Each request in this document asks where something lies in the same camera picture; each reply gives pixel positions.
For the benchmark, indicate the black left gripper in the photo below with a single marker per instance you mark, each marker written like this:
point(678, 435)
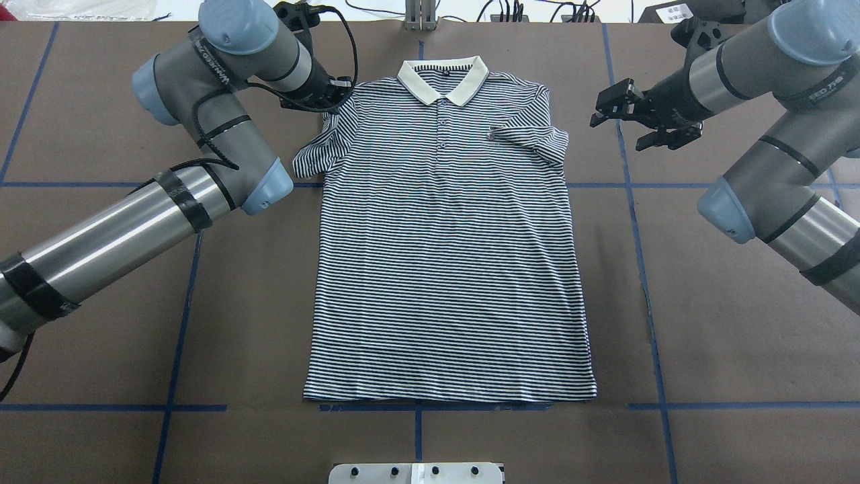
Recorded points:
point(325, 90)

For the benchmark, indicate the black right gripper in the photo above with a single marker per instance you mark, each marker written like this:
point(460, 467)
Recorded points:
point(665, 101)

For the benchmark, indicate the navy white striped polo shirt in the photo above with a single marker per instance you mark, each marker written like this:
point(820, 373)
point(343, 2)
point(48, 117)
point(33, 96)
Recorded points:
point(447, 269)

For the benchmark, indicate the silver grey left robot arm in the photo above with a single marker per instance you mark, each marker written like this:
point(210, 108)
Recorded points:
point(194, 84)

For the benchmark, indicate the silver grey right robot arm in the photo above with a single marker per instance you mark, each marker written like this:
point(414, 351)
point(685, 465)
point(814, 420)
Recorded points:
point(805, 54)

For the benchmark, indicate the black box with label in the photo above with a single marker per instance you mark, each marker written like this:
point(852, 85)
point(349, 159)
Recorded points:
point(673, 12)

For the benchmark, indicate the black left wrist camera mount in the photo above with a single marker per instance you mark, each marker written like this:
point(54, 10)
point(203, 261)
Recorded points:
point(298, 16)

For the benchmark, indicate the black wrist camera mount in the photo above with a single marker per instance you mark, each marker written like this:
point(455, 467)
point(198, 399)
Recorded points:
point(699, 33)
point(298, 16)

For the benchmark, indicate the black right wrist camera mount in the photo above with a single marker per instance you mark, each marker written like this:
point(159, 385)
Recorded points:
point(699, 33)

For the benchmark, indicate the aluminium frame post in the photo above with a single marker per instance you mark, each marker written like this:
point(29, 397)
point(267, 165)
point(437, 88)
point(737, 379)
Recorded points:
point(420, 15)

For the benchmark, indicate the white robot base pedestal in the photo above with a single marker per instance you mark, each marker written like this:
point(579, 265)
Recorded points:
point(418, 472)

